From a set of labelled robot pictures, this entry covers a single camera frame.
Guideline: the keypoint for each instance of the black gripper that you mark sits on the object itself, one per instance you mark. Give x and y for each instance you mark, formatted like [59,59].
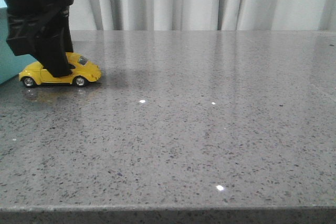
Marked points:
[41,28]

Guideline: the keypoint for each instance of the yellow toy beetle car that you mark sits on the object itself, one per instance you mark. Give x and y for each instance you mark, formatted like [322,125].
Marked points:
[83,72]

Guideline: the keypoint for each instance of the light blue box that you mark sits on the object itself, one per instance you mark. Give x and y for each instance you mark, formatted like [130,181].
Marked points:
[10,64]

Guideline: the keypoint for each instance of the grey curtain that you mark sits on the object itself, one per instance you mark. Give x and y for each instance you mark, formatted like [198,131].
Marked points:
[203,15]

